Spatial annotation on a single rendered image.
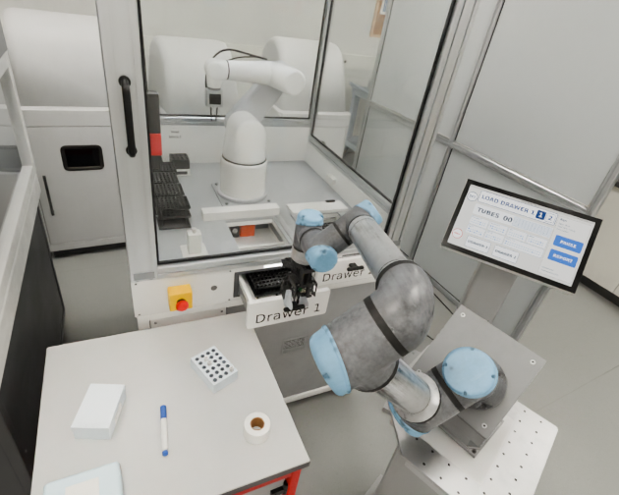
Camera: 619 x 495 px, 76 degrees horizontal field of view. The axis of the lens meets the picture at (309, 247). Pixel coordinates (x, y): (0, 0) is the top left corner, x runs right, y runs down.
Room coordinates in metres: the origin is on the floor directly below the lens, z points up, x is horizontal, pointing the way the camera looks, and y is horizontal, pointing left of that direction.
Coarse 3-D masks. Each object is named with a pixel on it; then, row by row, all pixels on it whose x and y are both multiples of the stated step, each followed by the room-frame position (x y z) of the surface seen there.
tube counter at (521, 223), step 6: (504, 216) 1.50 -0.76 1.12; (510, 216) 1.50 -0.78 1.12; (516, 216) 1.49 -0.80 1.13; (504, 222) 1.48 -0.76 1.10; (510, 222) 1.48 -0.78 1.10; (516, 222) 1.48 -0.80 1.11; (522, 222) 1.47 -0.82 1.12; (528, 222) 1.47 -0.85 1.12; (534, 222) 1.47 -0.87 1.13; (522, 228) 1.46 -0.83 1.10; (528, 228) 1.45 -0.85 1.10; (534, 228) 1.45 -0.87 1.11; (540, 228) 1.45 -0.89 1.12; (546, 228) 1.45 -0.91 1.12; (552, 228) 1.44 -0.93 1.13; (540, 234) 1.43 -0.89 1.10; (546, 234) 1.43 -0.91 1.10
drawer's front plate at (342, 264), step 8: (352, 256) 1.29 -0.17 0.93; (360, 256) 1.30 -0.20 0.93; (336, 264) 1.24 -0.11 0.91; (344, 264) 1.26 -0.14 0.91; (360, 264) 1.30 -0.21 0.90; (328, 272) 1.23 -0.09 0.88; (336, 272) 1.25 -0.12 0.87; (344, 272) 1.27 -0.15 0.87; (352, 272) 1.28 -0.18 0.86; (360, 272) 1.30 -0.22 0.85; (368, 272) 1.33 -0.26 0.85; (320, 280) 1.22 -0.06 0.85; (328, 280) 1.23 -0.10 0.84; (336, 280) 1.25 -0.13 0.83; (344, 280) 1.27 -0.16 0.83
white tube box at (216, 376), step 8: (208, 352) 0.83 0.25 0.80; (216, 352) 0.83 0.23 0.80; (192, 360) 0.78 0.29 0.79; (200, 360) 0.79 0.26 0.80; (216, 360) 0.80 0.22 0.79; (224, 360) 0.80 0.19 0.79; (200, 368) 0.76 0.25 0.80; (208, 368) 0.76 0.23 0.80; (216, 368) 0.77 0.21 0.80; (224, 368) 0.77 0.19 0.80; (200, 376) 0.75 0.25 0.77; (208, 376) 0.74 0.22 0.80; (216, 376) 0.74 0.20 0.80; (224, 376) 0.75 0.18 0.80; (232, 376) 0.76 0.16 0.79; (208, 384) 0.73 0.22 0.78; (216, 384) 0.72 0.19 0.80; (224, 384) 0.74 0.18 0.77
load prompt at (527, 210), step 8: (480, 192) 1.58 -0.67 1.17; (488, 192) 1.58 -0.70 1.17; (480, 200) 1.56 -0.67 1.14; (488, 200) 1.56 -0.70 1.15; (496, 200) 1.55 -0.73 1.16; (504, 200) 1.55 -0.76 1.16; (512, 200) 1.54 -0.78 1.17; (504, 208) 1.52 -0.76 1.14; (512, 208) 1.52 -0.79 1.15; (520, 208) 1.52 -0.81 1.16; (528, 208) 1.51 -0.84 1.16; (536, 208) 1.51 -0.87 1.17; (528, 216) 1.49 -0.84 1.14; (536, 216) 1.48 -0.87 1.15; (544, 216) 1.48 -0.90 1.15; (552, 216) 1.48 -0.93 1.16; (552, 224) 1.45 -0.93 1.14
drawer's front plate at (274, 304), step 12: (324, 288) 1.07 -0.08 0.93; (264, 300) 0.96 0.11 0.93; (276, 300) 0.97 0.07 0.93; (312, 300) 1.04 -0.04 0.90; (324, 300) 1.06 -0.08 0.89; (252, 312) 0.93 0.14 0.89; (264, 312) 0.95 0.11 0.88; (276, 312) 0.97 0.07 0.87; (300, 312) 1.02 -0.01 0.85; (312, 312) 1.04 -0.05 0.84; (324, 312) 1.07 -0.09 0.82; (252, 324) 0.93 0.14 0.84; (264, 324) 0.95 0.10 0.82
